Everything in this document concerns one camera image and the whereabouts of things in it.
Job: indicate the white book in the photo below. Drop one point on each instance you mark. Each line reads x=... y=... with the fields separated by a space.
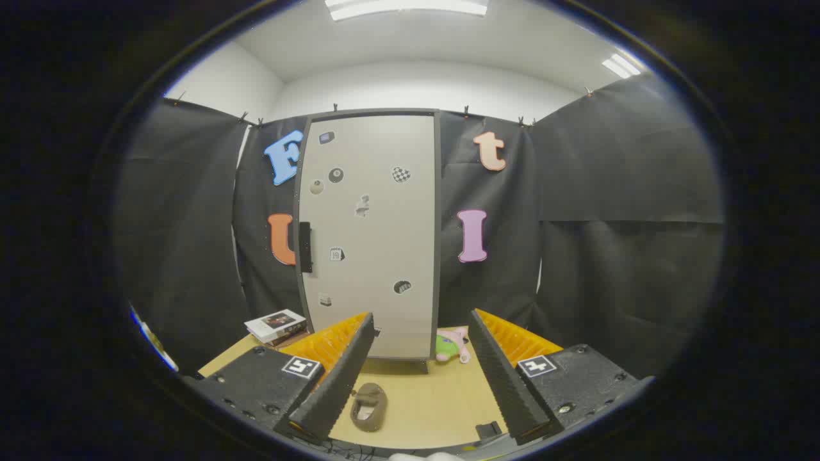
x=274 y=321

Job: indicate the grey shoe cabinet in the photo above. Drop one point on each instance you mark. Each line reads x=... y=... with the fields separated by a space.
x=410 y=366

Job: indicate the brown fuzzy shoe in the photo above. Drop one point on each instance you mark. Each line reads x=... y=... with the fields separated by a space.
x=369 y=415

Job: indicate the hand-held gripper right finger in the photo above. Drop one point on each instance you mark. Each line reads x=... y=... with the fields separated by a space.
x=506 y=384

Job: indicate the brown book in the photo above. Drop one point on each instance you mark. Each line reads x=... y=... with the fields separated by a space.
x=291 y=337

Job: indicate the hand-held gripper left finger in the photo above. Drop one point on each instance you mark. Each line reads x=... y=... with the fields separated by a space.
x=333 y=384

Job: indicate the black backdrop cloth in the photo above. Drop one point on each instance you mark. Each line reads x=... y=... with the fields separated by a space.
x=615 y=211

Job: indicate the pink and green plush toy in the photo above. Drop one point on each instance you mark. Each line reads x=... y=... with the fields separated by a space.
x=451 y=346

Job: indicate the small ceiling light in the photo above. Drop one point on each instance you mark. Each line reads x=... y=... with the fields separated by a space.
x=621 y=65

